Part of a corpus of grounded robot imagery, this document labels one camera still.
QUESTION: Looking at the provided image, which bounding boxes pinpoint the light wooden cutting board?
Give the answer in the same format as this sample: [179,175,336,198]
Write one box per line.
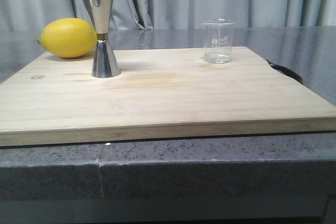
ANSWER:
[1,47,335,146]

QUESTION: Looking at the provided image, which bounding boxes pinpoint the black cutting board handle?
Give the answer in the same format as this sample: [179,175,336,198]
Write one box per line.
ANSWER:
[266,60,303,84]

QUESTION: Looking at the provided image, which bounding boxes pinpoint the steel double jigger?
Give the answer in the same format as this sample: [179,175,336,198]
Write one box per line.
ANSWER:
[82,0,120,78]

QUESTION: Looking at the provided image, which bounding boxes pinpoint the yellow lemon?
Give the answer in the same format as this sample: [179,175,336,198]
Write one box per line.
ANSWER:
[38,18,97,58]

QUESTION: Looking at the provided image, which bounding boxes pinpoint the clear glass beaker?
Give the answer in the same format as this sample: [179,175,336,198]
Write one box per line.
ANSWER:
[202,19,235,63]

